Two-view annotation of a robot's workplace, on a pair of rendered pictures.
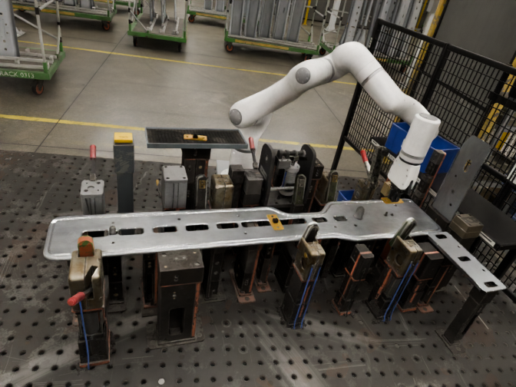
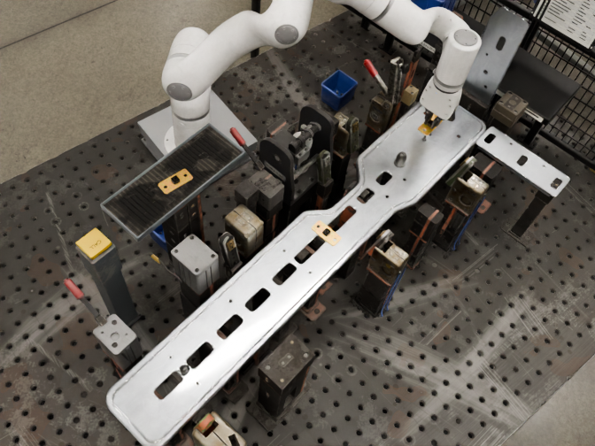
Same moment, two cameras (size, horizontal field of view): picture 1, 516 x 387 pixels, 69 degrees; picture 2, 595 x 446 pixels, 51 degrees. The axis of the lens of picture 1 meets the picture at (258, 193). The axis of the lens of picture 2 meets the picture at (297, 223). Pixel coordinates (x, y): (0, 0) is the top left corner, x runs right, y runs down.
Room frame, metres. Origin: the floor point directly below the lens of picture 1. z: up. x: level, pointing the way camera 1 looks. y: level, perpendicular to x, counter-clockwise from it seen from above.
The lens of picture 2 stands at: (0.37, 0.46, 2.49)
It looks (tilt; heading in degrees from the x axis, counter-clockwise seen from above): 59 degrees down; 328
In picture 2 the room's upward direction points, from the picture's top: 9 degrees clockwise
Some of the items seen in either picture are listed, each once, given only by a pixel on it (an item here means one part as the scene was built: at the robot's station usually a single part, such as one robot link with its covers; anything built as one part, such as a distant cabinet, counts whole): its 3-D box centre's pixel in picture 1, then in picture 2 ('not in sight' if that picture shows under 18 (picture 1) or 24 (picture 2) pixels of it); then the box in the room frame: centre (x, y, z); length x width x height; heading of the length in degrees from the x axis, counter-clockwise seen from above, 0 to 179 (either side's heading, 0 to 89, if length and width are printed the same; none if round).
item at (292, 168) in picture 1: (279, 200); (294, 180); (1.29, -0.09, 0.94); 0.18 x 0.13 x 0.49; 113
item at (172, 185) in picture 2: (195, 136); (175, 180); (1.27, 0.27, 1.17); 0.08 x 0.04 x 0.01; 105
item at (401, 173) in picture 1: (405, 170); (443, 94); (1.25, -0.51, 1.20); 0.10 x 0.07 x 0.11; 23
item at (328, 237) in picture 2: (275, 220); (326, 232); (1.06, -0.08, 1.01); 0.08 x 0.04 x 0.01; 23
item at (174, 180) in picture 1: (172, 219); (199, 288); (1.09, 0.29, 0.90); 0.13 x 0.10 x 0.41; 23
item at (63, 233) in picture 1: (269, 224); (323, 240); (1.05, -0.06, 1.00); 1.38 x 0.22 x 0.02; 113
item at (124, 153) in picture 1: (125, 192); (111, 285); (1.18, 0.50, 0.92); 0.08 x 0.08 x 0.44; 23
